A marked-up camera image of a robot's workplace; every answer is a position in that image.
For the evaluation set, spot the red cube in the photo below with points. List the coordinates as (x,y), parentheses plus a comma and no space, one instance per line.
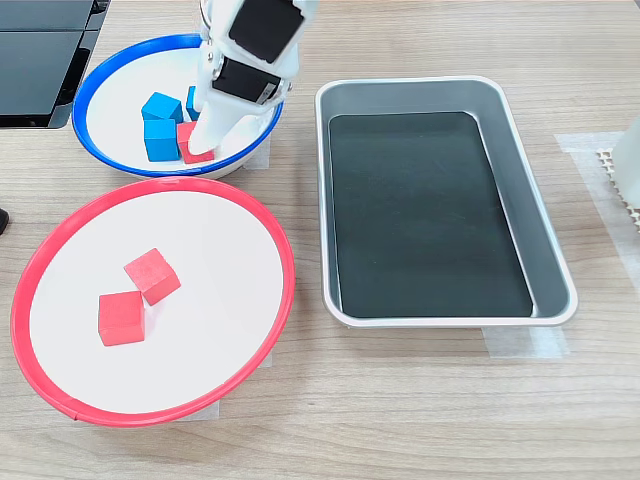
(202,157)
(150,272)
(121,320)

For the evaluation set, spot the blue cube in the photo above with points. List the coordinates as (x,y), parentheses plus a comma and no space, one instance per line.
(161,106)
(161,141)
(191,102)

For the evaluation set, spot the blue-rimmed white plate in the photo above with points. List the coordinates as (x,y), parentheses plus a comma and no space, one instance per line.
(125,75)

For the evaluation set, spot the steel tray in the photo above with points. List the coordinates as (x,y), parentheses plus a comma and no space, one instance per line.
(324,200)

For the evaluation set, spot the red-rimmed white plate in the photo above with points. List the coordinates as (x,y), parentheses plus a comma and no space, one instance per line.
(210,280)

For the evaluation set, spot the black flat electronic device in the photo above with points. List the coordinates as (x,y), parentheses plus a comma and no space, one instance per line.
(35,70)

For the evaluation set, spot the black tray mat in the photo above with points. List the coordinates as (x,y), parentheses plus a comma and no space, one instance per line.
(425,215)

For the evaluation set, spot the small black object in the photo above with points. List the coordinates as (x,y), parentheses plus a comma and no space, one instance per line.
(4,222)

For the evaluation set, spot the pale perforated base plate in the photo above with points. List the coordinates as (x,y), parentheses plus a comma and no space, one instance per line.
(606,162)

